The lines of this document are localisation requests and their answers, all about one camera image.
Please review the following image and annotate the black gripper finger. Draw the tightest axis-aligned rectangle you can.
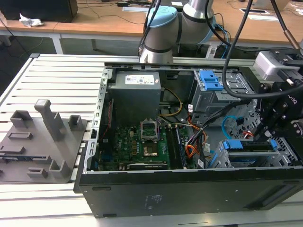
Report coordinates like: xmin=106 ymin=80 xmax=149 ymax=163
xmin=253 ymin=96 xmax=277 ymax=143
xmin=266 ymin=113 xmax=303 ymax=148

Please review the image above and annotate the hard disk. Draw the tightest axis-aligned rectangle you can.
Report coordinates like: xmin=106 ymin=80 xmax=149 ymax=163
xmin=208 ymin=139 xmax=278 ymax=167

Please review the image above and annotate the silver disk bay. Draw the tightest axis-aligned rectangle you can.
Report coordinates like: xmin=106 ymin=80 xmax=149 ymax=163
xmin=205 ymin=137 xmax=298 ymax=169

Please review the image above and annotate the black RAM slot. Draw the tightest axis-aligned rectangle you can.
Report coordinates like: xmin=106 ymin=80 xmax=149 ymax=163
xmin=165 ymin=125 xmax=177 ymax=169

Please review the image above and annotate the silver optical drive cage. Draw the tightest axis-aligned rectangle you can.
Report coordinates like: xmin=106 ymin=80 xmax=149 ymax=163
xmin=191 ymin=70 xmax=259 ymax=122

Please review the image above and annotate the blue plastic drive latch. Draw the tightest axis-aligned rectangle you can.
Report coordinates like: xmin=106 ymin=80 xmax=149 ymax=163
xmin=199 ymin=69 xmax=224 ymax=91

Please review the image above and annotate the white paper sheet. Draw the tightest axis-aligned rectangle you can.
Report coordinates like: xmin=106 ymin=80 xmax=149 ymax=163
xmin=122 ymin=6 xmax=146 ymax=13
xmin=245 ymin=14 xmax=280 ymax=22

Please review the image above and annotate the black PC case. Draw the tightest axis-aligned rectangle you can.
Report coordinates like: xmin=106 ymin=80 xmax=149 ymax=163
xmin=73 ymin=61 xmax=303 ymax=219

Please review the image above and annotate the CPU socket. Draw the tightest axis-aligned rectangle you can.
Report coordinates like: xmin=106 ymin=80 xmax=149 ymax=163
xmin=142 ymin=140 xmax=160 ymax=158

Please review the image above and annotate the metal socket cover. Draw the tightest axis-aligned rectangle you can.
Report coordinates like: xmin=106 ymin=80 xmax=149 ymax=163
xmin=140 ymin=120 xmax=159 ymax=140

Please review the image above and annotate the black graphics card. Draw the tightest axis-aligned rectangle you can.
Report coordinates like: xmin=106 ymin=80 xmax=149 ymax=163
xmin=126 ymin=162 xmax=168 ymax=171

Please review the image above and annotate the grey power supply unit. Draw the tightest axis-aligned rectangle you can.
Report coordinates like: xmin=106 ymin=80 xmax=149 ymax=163
xmin=107 ymin=71 xmax=162 ymax=116

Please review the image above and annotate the green motherboard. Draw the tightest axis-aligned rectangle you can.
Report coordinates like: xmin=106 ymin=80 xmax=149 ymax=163
xmin=98 ymin=124 xmax=197 ymax=171

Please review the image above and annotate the wooden desk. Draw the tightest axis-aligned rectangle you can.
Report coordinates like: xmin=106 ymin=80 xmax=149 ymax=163
xmin=0 ymin=0 xmax=303 ymax=58

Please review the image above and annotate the grey parts rack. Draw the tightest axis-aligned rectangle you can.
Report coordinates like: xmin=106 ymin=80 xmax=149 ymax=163
xmin=0 ymin=99 xmax=89 ymax=184

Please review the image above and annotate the black box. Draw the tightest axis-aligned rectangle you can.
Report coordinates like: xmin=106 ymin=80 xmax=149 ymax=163
xmin=0 ymin=0 xmax=79 ymax=23

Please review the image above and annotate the crumpled white tissue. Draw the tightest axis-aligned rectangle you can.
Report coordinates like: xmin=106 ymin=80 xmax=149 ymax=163
xmin=19 ymin=13 xmax=45 ymax=28

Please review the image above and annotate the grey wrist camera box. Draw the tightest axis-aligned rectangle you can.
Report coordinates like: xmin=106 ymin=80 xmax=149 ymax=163
xmin=255 ymin=51 xmax=303 ymax=81

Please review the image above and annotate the blue data wire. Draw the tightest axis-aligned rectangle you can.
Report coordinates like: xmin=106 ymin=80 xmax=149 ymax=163
xmin=221 ymin=115 xmax=240 ymax=143

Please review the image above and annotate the black power wire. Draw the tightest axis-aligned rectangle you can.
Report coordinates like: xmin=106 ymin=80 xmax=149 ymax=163
xmin=187 ymin=99 xmax=253 ymax=148

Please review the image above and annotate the black camera cable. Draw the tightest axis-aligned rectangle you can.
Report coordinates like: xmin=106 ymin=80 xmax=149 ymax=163
xmin=223 ymin=0 xmax=288 ymax=100

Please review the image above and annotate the black cable copper end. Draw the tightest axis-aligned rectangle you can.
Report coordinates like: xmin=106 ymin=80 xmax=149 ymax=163
xmin=269 ymin=0 xmax=302 ymax=51

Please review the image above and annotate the orange wire bundle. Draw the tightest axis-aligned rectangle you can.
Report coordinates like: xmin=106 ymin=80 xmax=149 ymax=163
xmin=185 ymin=144 xmax=201 ymax=158

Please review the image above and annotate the blue cable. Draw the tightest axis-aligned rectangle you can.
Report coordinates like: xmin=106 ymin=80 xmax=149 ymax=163
xmin=214 ymin=23 xmax=232 ymax=59

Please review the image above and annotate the yellow wire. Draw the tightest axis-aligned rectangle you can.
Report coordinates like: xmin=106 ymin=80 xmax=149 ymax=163
xmin=158 ymin=87 xmax=183 ymax=117

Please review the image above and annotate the white desk cable port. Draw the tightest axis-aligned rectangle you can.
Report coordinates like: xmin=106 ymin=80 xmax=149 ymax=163
xmin=239 ymin=8 xmax=267 ymax=14

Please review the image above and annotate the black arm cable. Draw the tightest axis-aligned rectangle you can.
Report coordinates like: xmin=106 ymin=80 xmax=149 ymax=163
xmin=137 ymin=0 xmax=162 ymax=57

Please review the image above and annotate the thin red wire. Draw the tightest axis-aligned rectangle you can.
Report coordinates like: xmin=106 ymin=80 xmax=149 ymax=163
xmin=107 ymin=100 xmax=115 ymax=136

